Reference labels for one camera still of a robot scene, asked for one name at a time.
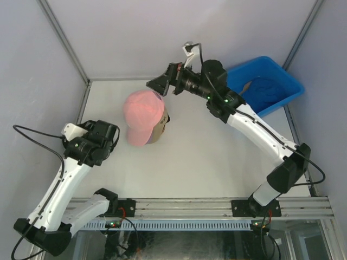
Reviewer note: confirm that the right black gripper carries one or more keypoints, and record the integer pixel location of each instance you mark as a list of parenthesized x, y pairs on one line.
[(177, 74)]

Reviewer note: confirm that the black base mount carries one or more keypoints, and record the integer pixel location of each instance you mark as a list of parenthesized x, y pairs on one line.
[(241, 208), (125, 208)]

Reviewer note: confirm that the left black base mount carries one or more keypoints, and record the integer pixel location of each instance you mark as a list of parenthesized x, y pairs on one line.
[(125, 208)]

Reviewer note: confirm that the tan baseball cap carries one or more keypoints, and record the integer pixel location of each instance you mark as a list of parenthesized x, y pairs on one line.
[(159, 128)]

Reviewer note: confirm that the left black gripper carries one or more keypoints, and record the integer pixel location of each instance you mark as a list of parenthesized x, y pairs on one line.
[(89, 127)]

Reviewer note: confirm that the perforated cable tray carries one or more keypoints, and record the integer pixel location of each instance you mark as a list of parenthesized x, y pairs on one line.
[(168, 225)]

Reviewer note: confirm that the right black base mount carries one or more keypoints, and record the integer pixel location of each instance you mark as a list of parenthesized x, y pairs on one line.
[(241, 208)]

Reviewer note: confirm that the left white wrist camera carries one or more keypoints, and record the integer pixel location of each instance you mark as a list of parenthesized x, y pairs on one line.
[(71, 131)]

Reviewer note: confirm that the aluminium front rail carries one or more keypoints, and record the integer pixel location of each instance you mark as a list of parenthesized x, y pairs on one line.
[(220, 208)]

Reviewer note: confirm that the blue plastic bin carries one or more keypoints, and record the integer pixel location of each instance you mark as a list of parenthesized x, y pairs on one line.
[(264, 67)]

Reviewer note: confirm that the pink baseball cap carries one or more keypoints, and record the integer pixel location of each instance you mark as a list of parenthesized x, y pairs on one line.
[(142, 110)]

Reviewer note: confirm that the blue baseball cap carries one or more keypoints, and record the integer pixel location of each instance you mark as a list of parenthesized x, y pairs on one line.
[(261, 93)]

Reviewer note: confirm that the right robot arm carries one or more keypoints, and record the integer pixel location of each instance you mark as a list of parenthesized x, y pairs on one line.
[(290, 160)]

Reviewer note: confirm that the purple baseball cap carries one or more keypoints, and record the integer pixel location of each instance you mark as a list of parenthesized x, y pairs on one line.
[(158, 96)]

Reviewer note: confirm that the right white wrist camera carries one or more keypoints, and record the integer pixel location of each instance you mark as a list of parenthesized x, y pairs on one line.
[(192, 50)]

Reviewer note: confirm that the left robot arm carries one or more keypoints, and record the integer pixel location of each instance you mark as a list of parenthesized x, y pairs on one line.
[(50, 227)]

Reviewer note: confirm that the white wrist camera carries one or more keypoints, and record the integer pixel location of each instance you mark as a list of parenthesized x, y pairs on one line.
[(192, 50), (71, 131)]

